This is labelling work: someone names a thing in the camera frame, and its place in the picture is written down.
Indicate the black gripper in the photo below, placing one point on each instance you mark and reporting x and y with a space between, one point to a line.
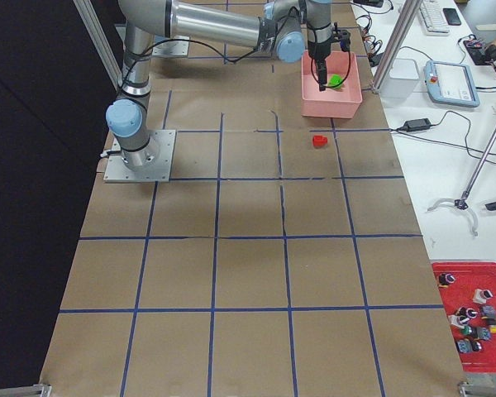
318 50

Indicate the green toy block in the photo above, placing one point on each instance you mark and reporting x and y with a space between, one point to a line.
336 81

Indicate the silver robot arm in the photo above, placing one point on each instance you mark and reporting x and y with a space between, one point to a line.
287 31

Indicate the pink plastic box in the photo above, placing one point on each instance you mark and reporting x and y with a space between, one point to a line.
340 102

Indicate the white square box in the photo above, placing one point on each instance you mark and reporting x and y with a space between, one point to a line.
401 81

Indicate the red toy block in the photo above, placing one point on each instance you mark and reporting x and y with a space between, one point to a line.
319 141

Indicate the black power adapter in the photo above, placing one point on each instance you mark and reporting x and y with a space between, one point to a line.
416 125

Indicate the white keyboard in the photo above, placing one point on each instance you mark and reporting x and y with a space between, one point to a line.
432 19

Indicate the teach pendant tablet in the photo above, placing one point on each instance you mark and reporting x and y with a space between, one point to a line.
450 84

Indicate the black smartphone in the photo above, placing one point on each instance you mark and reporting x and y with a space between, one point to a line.
451 16

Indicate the brown paper table mat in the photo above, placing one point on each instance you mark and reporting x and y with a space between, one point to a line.
265 267

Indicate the tripod leg rod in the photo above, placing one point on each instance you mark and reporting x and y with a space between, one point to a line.
462 205

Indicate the red parts tray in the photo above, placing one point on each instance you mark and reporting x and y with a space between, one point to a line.
468 293

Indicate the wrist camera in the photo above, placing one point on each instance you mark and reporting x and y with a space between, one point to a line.
343 38

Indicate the aluminium frame post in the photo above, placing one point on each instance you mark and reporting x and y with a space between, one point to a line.
400 30

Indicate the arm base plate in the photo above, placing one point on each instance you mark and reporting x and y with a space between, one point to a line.
161 155
173 49

